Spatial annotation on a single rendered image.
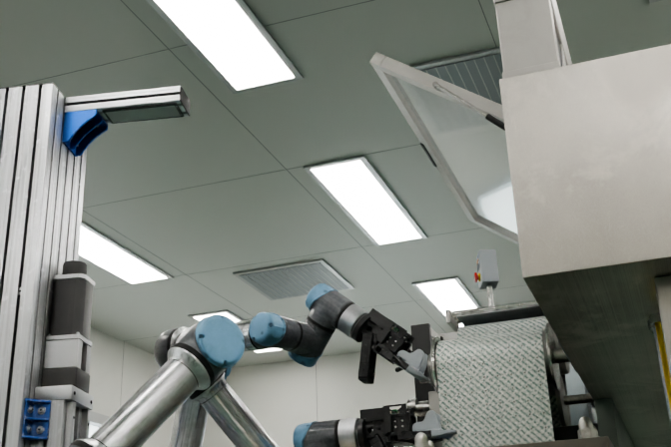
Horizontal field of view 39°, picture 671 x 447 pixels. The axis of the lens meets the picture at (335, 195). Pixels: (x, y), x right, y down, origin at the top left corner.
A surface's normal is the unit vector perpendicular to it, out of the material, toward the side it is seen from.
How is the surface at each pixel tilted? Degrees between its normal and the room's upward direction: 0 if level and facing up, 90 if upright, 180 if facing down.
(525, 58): 90
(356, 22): 180
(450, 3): 180
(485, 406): 90
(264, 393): 90
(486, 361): 90
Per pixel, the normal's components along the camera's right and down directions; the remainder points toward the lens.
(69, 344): -0.14, -0.40
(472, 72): 0.04, 0.91
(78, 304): 0.61, -0.34
